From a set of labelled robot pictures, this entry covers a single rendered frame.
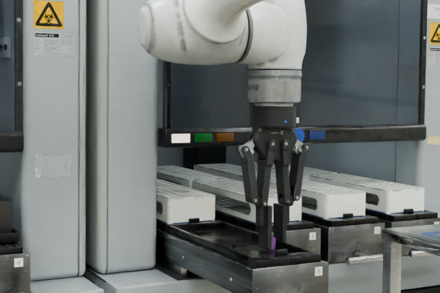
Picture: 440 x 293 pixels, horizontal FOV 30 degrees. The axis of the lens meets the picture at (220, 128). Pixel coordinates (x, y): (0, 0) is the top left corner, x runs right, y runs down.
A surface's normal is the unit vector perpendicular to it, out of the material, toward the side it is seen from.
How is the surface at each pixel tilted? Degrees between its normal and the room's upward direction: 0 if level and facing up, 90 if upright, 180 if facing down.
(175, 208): 90
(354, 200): 90
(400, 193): 90
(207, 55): 150
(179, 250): 90
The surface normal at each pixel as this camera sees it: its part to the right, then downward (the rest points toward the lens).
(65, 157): 0.46, 0.06
